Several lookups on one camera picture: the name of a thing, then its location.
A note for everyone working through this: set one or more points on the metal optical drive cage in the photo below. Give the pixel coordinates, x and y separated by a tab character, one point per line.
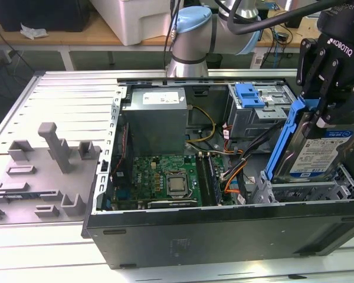
253	123

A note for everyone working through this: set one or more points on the green RAM stick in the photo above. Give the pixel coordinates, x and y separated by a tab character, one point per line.
20	196

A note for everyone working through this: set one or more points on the crumpled white paper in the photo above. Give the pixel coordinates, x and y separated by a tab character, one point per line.
32	32

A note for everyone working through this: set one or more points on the black graphics card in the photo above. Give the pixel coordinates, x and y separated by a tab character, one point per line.
171	204

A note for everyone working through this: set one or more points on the black open PC case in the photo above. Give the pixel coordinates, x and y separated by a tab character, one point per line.
224	236

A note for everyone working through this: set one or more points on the black waste bin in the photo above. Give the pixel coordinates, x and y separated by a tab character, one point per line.
214	60

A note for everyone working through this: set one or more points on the silver CPU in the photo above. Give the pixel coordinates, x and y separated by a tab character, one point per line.
177	184

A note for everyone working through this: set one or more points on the green motherboard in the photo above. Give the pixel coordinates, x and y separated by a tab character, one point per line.
147	171

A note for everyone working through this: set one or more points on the black case fan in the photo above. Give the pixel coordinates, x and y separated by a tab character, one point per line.
121	165

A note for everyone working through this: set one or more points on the RAM stick with chips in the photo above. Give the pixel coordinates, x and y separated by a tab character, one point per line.
214	182

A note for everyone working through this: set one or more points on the grey power supply unit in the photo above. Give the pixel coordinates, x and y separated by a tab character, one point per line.
156	129

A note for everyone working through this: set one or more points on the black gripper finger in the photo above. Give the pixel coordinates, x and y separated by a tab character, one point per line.
305	65
333	112

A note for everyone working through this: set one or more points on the grey parts rack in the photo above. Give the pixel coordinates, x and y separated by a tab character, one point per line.
47	188

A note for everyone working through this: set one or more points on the black RAM slot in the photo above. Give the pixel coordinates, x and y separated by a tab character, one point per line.
203	179

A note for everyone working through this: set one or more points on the hard disk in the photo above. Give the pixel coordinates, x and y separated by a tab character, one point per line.
312	153

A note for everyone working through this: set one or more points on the black computer tower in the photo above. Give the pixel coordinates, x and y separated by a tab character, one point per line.
62	14

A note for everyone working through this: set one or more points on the wooden desk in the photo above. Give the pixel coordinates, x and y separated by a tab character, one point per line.
76	38

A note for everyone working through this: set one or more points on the black CPU socket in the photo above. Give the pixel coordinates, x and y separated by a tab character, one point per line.
177	195

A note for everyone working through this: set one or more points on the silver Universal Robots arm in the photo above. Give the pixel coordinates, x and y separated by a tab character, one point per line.
194	41

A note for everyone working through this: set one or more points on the blue plastic drive latch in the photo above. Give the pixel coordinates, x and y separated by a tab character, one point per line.
249	94

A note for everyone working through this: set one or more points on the blue VGA port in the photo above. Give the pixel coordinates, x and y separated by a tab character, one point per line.
122	194

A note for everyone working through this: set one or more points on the metal disk bay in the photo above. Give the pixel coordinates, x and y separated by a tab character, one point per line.
301	186

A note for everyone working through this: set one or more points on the white foam box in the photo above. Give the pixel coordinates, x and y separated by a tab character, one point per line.
129	20

